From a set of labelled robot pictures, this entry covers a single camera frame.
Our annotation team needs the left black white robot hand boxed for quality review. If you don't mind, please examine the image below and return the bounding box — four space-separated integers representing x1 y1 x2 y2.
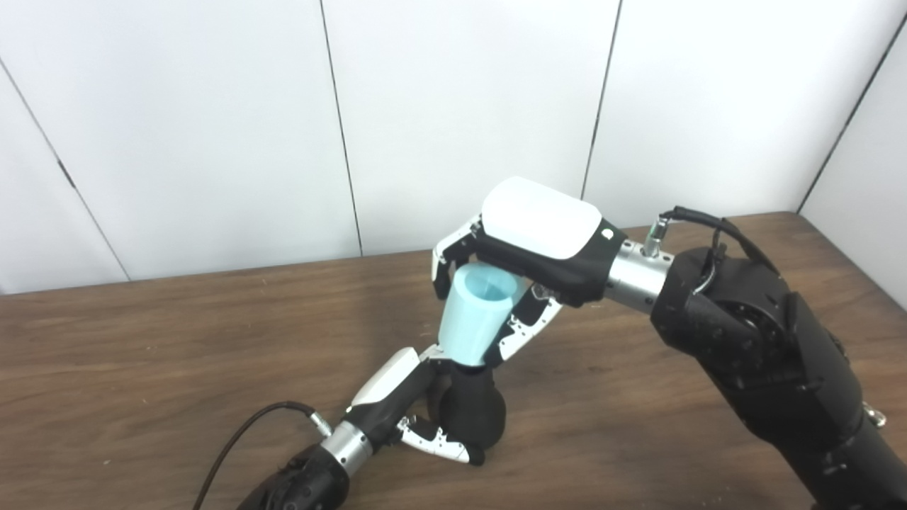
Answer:
344 345 486 466

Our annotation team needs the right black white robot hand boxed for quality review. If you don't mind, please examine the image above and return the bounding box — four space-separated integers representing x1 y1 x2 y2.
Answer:
430 176 628 368

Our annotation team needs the black flared nozzle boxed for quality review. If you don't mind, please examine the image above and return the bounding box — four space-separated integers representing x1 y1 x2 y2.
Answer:
439 360 507 454

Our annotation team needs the light-blue hose piece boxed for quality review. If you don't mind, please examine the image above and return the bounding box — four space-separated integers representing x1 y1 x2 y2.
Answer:
437 261 529 368

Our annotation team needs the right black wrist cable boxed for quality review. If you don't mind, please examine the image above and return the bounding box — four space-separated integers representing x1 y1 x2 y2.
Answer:
641 205 780 277

